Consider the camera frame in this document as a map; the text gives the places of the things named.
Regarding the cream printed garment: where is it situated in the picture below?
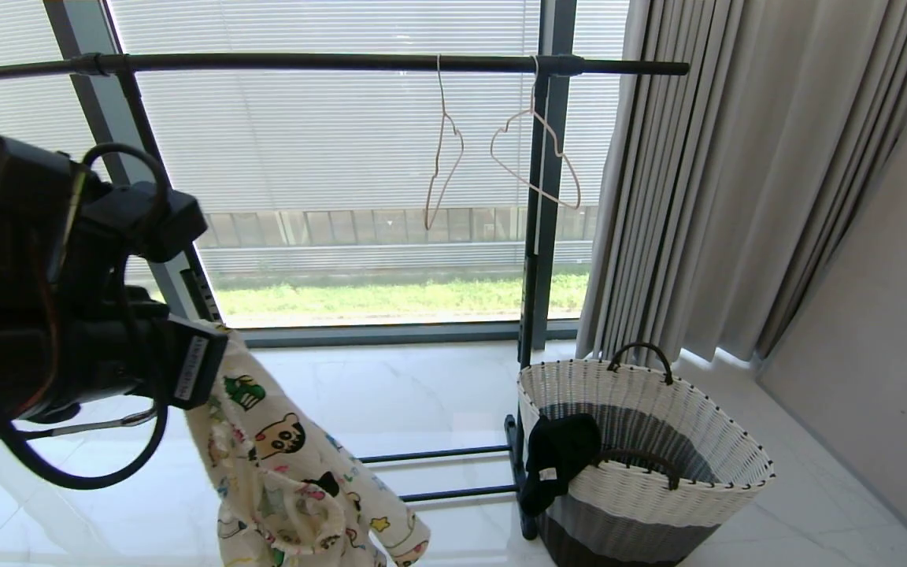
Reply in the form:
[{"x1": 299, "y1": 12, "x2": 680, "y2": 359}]
[{"x1": 184, "y1": 324, "x2": 432, "y2": 567}]

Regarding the black clothes rack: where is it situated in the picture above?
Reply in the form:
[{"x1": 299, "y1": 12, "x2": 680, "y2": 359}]
[{"x1": 0, "y1": 51, "x2": 690, "y2": 543}]

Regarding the white laundry basket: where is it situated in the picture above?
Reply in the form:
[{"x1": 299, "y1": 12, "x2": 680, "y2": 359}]
[{"x1": 516, "y1": 340, "x2": 777, "y2": 567}]

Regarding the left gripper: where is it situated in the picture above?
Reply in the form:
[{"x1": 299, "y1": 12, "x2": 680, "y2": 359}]
[{"x1": 82, "y1": 309, "x2": 231, "y2": 412}]

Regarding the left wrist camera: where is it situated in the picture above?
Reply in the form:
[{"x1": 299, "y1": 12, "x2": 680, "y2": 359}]
[{"x1": 80, "y1": 181, "x2": 210, "y2": 265}]

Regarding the pink clothes hanger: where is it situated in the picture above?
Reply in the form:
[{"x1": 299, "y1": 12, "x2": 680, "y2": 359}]
[
  {"x1": 424, "y1": 55, "x2": 465, "y2": 232},
  {"x1": 489, "y1": 55, "x2": 583, "y2": 212}
]

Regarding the black garment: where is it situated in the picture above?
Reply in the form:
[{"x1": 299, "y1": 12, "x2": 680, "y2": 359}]
[{"x1": 518, "y1": 411, "x2": 604, "y2": 519}]

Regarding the beige curtain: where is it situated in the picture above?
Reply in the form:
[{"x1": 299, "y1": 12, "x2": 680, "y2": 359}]
[{"x1": 576, "y1": 0, "x2": 907, "y2": 372}]

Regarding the window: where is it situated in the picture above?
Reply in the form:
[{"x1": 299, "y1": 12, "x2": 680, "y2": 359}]
[{"x1": 0, "y1": 0, "x2": 631, "y2": 350}]

